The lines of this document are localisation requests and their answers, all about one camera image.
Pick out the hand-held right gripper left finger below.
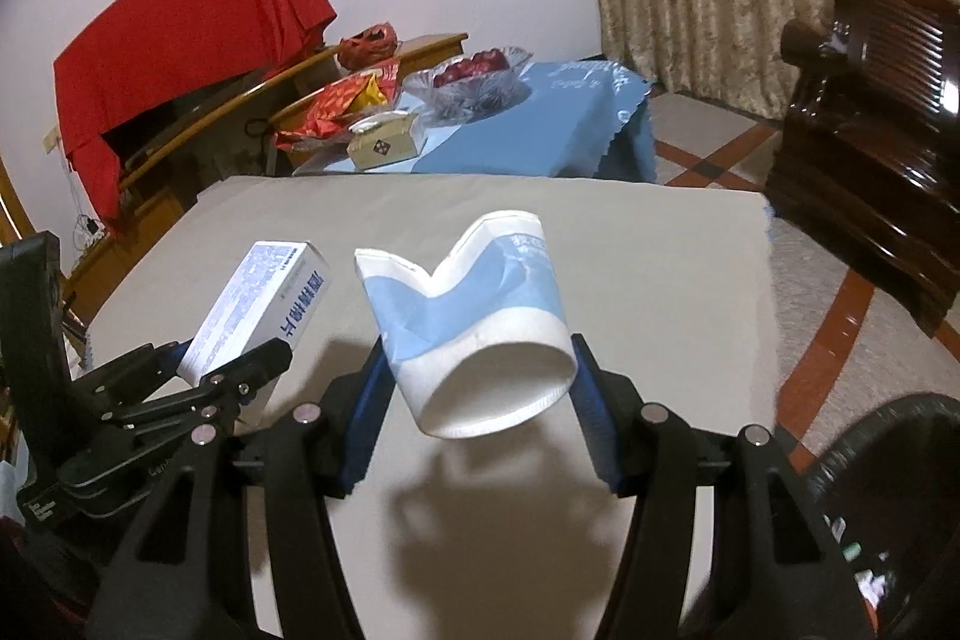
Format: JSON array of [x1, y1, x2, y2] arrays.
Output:
[[86, 340, 395, 640]]

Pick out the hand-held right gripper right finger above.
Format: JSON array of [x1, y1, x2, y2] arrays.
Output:
[[568, 332, 875, 640]]

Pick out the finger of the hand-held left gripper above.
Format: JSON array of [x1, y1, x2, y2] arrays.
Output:
[[112, 340, 295, 443], [75, 344, 193, 413]]

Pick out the white blue medicine box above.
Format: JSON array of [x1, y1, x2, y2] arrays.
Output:
[[176, 240, 332, 389]]

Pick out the white blue paper cup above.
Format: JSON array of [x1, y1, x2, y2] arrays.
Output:
[[352, 210, 579, 440]]

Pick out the bin with black bag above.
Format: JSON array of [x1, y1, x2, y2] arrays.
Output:
[[806, 391, 960, 640]]

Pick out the grey cloth work table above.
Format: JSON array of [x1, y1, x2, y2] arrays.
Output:
[[86, 175, 775, 640]]

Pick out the beige tissue box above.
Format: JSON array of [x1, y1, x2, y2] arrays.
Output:
[[346, 111, 428, 172]]

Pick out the red yellow snack bag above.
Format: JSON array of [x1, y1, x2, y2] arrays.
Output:
[[276, 62, 402, 154]]

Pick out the blue tablecloth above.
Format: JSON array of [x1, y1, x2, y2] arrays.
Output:
[[292, 59, 658, 185]]

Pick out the red plastic bag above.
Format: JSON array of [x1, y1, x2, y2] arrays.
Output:
[[336, 23, 403, 70]]

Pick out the red cloth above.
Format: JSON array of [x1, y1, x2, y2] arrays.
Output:
[[54, 0, 337, 236]]

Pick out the glass fruit bowl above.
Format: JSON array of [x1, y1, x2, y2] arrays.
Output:
[[405, 46, 535, 125]]

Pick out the dark wooden armchair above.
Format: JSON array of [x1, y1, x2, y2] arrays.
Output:
[[765, 0, 960, 338]]

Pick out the red apples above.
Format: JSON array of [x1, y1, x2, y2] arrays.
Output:
[[435, 51, 505, 88]]

